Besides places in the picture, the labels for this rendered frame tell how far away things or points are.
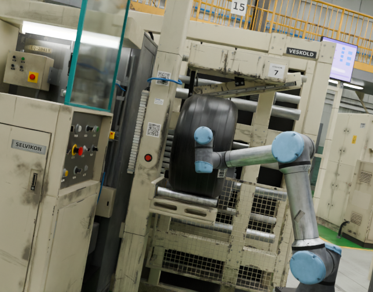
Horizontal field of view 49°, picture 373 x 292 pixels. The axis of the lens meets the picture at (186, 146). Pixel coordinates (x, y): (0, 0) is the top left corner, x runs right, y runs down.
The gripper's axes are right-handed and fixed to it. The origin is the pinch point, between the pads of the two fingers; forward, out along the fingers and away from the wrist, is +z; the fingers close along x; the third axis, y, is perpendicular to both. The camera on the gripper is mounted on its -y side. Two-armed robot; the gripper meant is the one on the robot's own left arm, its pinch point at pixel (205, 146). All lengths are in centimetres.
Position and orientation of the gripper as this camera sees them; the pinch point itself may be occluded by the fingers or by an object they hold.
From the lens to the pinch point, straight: 206.0
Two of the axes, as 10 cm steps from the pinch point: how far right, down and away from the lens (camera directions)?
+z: 1.0, 0.8, 9.9
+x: -9.7, -2.1, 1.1
